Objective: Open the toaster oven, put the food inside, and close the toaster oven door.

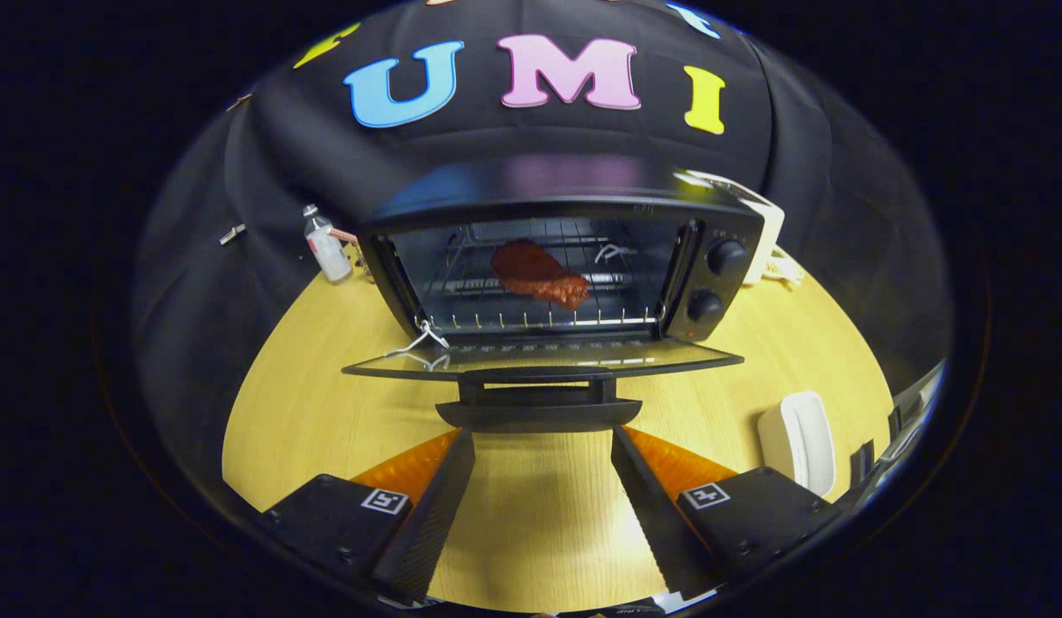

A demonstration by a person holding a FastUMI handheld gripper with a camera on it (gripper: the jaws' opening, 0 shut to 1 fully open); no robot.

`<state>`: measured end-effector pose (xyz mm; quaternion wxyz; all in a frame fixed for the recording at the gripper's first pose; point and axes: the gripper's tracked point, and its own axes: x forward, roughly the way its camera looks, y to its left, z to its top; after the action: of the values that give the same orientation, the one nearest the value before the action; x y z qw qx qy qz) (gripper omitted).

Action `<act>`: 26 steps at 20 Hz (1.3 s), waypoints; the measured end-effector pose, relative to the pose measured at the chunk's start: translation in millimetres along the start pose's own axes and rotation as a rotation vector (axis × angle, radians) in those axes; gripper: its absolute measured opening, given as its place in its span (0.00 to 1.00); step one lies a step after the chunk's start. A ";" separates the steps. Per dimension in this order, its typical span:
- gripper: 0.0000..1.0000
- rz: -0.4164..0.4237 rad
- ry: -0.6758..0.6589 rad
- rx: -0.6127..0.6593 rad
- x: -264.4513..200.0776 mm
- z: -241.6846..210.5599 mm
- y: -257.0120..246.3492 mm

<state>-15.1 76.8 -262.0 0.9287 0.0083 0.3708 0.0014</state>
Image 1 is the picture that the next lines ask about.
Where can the wooden clothespin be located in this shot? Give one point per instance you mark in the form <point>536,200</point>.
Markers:
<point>239,101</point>

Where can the white ribbed tray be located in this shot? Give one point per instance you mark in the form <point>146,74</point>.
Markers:
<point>792,438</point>

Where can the black toaster oven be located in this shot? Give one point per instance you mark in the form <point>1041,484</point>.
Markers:
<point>539,184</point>

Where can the red meat piece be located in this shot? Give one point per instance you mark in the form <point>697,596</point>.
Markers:
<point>535,270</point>

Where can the white pop-up toaster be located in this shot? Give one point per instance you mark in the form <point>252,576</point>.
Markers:
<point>767,232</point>

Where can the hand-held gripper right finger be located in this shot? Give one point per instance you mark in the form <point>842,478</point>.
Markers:
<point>651,515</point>

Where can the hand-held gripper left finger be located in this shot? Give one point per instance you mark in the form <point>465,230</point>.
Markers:
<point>432,515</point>

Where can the small clear bottle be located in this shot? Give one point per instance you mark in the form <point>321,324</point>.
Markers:
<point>329,249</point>

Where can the white divided dish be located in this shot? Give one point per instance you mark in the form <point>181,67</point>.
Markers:
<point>786,270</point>

